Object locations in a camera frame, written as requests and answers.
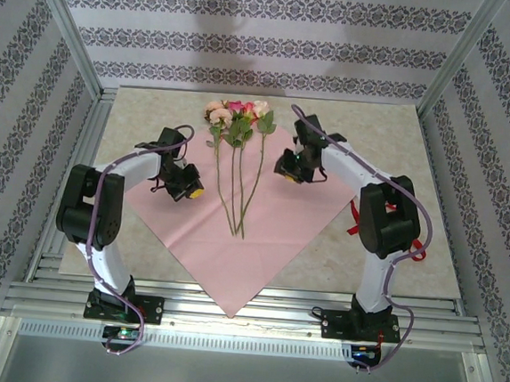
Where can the left controller board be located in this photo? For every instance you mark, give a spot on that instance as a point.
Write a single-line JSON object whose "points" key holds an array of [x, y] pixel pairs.
{"points": [[122, 333]]}

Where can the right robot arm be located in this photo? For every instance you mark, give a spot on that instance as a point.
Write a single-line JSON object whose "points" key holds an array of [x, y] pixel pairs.
{"points": [[376, 282]]}

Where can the aluminium frame post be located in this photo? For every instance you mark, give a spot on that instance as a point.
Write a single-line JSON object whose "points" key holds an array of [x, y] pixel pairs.
{"points": [[66, 22], [459, 57]]}

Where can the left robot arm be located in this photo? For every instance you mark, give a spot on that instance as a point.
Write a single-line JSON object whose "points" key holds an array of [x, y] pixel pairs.
{"points": [[105, 267]]}

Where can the right aluminium frame post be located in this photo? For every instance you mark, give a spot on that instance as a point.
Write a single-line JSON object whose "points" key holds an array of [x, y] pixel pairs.
{"points": [[459, 57]]}

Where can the right controller board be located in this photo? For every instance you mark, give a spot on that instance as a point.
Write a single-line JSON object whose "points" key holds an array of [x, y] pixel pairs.
{"points": [[363, 354]]}

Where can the pink and purple wrapping paper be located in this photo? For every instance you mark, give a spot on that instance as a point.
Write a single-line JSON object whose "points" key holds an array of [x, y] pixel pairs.
{"points": [[269, 228]]}

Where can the peach double-bloom artificial flower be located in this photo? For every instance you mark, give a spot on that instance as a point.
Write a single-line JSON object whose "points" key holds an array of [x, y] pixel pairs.
{"points": [[219, 114]]}

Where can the left aluminium frame post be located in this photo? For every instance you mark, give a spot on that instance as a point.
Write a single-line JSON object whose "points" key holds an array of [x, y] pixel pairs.
{"points": [[66, 22]]}

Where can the right aluminium side rail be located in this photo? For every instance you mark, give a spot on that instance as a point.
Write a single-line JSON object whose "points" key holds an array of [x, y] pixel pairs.
{"points": [[434, 162]]}

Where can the pale peach artificial rose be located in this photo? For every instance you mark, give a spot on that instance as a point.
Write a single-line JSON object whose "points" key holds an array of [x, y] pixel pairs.
{"points": [[262, 107]]}

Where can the aluminium side rail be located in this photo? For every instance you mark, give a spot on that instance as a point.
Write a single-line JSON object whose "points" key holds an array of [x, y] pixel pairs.
{"points": [[434, 162], [87, 140]]}

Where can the left aluminium side rail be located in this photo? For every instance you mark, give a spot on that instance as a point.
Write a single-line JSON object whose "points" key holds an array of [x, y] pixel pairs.
{"points": [[87, 140]]}

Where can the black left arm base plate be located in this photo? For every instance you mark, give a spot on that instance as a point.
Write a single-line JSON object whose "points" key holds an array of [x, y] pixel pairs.
{"points": [[153, 309]]}

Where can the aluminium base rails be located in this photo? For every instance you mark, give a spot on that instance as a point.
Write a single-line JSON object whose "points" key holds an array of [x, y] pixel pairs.
{"points": [[280, 314]]}

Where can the red-pink artificial rose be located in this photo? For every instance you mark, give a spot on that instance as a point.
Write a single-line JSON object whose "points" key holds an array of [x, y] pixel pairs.
{"points": [[247, 108]]}

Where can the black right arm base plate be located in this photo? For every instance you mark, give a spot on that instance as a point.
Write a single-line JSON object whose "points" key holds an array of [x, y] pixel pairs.
{"points": [[332, 325]]}

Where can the red ribbon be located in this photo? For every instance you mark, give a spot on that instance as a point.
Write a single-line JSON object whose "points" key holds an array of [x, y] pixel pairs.
{"points": [[354, 217]]}

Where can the magenta artificial rose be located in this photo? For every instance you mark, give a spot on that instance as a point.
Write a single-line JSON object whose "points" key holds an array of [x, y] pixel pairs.
{"points": [[234, 106]]}

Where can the controller board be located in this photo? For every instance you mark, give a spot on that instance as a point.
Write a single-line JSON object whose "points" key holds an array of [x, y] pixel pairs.
{"points": [[363, 354], [122, 333]]}

